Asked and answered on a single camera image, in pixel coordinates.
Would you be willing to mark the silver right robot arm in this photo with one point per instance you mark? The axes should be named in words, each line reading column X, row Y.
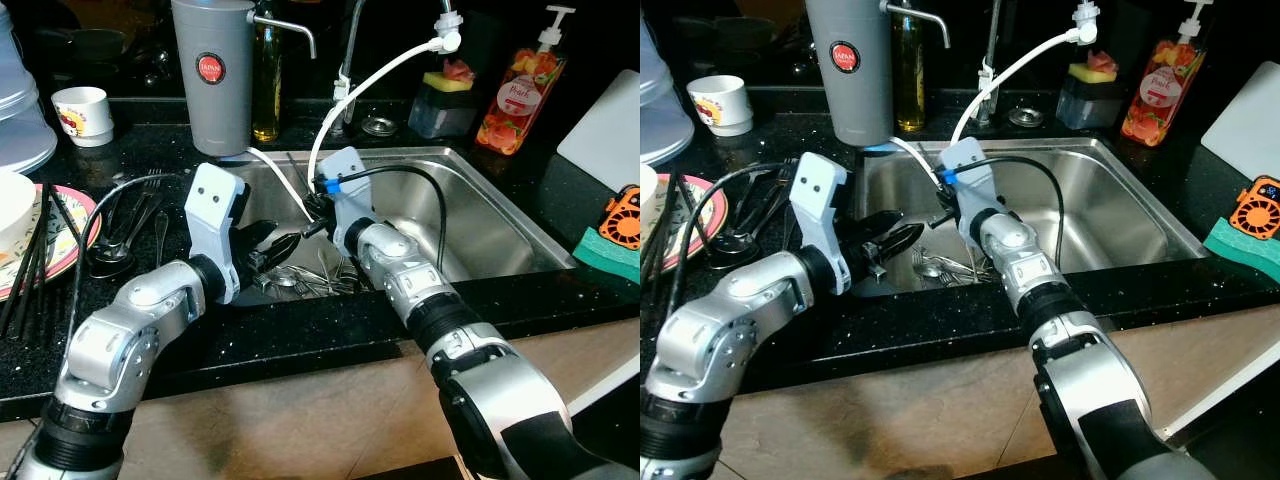
column 1090, row 370
column 480, row 380

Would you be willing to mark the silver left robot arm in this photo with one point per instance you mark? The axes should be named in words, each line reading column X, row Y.
column 110, row 350
column 720, row 330

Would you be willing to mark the silver spoon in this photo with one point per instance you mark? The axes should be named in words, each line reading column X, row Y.
column 932, row 270
column 280, row 283

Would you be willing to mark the silver fork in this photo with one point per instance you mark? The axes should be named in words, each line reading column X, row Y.
column 978, row 268
column 338, row 272

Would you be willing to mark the round metal sink stopper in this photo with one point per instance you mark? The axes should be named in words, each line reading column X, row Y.
column 1026, row 117
column 379, row 126

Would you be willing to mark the grey water filter canister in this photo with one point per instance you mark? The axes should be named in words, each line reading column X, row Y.
column 213, row 100
column 850, row 100

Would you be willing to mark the dark large spoon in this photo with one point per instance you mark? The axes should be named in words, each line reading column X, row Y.
column 108, row 265
column 735, row 255

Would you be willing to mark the glass olive oil bottle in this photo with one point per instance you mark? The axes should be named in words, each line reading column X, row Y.
column 266, row 90
column 908, row 80

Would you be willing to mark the stainless steel sink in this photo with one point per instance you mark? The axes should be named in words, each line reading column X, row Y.
column 480, row 220
column 1100, row 210

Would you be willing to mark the chrome sink faucet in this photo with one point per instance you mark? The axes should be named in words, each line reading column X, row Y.
column 348, row 70
column 990, row 60

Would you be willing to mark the black sponge holder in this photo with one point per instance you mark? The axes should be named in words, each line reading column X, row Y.
column 440, row 115
column 1085, row 105

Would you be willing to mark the floral plate pink rim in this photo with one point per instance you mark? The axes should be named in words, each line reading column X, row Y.
column 708, row 215
column 75, row 240

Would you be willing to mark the beige cabinet front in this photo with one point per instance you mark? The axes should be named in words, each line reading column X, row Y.
column 300, row 420
column 900, row 420

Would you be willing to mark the yellow sponge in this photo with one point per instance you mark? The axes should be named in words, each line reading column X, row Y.
column 437, row 82
column 1082, row 73

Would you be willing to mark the black chopstick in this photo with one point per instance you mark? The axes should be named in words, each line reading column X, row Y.
column 24, row 258
column 68, row 220
column 40, row 260
column 660, row 232
column 672, row 240

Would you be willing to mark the chrome filter tap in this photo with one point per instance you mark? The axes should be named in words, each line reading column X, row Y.
column 285, row 23
column 920, row 14

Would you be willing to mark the pink scrubber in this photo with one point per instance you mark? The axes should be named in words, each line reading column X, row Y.
column 458, row 70
column 1100, row 62

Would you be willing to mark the white printed cup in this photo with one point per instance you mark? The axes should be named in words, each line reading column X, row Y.
column 720, row 100
column 85, row 110

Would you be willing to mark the white faucet nozzle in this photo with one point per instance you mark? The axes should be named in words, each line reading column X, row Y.
column 1088, row 32
column 450, row 40

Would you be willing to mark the white bowl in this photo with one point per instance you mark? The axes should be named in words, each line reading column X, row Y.
column 648, row 200
column 12, row 215

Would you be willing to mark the peach soap pump bottle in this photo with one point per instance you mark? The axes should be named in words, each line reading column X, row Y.
column 1160, row 95
column 520, row 100

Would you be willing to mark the dark metal pot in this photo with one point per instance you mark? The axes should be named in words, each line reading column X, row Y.
column 95, row 45
column 745, row 32

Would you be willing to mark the small orange fan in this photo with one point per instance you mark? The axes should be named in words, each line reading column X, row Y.
column 622, row 220
column 1258, row 210

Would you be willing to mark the green sponge cloth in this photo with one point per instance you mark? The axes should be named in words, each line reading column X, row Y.
column 610, row 258
column 1240, row 245

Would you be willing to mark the white cutting board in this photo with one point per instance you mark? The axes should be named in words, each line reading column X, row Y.
column 610, row 140
column 1250, row 125

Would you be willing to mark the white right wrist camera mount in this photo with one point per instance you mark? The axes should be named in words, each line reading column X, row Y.
column 345, row 180
column 968, row 175

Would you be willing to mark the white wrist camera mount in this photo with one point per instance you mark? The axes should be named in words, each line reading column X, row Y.
column 345, row 180
column 968, row 175
column 212, row 210
column 818, row 200

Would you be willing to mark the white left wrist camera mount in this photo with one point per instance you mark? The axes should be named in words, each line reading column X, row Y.
column 212, row 210
column 818, row 200

